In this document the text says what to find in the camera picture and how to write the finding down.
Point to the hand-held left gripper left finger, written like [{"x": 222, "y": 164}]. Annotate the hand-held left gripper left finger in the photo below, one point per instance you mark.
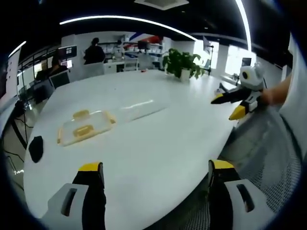
[{"x": 72, "y": 203}]

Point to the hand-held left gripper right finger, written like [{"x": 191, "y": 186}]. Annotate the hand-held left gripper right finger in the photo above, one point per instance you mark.
[{"x": 237, "y": 198}]

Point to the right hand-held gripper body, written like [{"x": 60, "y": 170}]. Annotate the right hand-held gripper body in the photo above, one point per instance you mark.
[{"x": 250, "y": 77}]

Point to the clear container lid yellow latches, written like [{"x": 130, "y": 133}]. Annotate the clear container lid yellow latches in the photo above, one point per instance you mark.
[{"x": 84, "y": 127}]

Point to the clear plastic food container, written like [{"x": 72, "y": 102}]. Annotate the clear plastic food container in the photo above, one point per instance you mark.
[{"x": 144, "y": 110}]

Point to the black tripod stand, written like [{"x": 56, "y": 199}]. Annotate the black tripod stand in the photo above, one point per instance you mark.
[{"x": 211, "y": 57}]

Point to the person's white shirt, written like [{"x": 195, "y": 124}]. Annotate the person's white shirt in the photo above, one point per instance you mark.
[{"x": 296, "y": 91}]

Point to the grey mesh chair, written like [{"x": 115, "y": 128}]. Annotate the grey mesh chair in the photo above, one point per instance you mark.
[{"x": 268, "y": 153}]

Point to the curved ceiling light strip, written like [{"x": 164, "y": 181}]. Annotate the curved ceiling light strip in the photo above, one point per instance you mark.
[
  {"x": 129, "y": 20},
  {"x": 245, "y": 21}
]

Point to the green potted plant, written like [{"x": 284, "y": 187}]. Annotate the green potted plant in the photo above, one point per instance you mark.
[{"x": 182, "y": 63}]

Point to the black cloth pad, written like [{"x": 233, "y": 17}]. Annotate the black cloth pad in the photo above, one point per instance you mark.
[{"x": 36, "y": 148}]

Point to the ceiling air vent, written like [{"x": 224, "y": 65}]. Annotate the ceiling air vent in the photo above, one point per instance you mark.
[{"x": 157, "y": 3}]

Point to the grey office chair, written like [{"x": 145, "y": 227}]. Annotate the grey office chair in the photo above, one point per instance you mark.
[{"x": 60, "y": 80}]

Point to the white office chair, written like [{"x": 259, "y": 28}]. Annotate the white office chair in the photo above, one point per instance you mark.
[{"x": 93, "y": 70}]

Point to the dark wall screen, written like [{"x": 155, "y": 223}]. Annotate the dark wall screen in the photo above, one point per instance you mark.
[{"x": 67, "y": 51}]

